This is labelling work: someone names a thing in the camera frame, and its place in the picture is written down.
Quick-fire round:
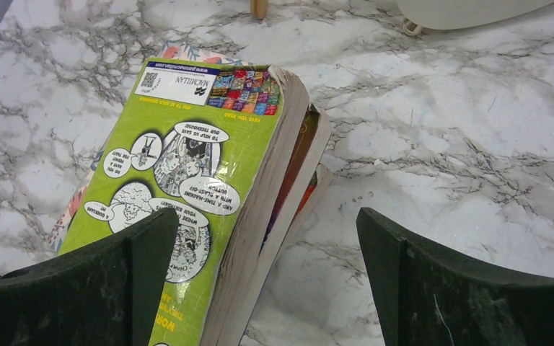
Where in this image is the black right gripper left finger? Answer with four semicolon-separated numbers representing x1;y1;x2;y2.
0;208;179;345

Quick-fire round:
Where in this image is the lime green paperback book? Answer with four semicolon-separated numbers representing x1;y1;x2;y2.
60;58;309;345

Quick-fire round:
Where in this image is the floral cover book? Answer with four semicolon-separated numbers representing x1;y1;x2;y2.
48;40;252;253

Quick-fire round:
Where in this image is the blue cover paperback book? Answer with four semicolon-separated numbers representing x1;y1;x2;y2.
219;105;333;346

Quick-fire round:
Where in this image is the cream cylindrical lamp shade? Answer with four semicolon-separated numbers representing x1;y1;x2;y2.
396;0;554;30

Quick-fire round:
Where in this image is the wooden dowel rack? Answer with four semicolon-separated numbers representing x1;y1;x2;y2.
250;0;268;20

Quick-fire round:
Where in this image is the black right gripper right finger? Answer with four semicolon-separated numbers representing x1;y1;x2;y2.
356;208;554;345

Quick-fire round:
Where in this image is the red spine paperback book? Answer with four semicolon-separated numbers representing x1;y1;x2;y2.
280;164;333;250

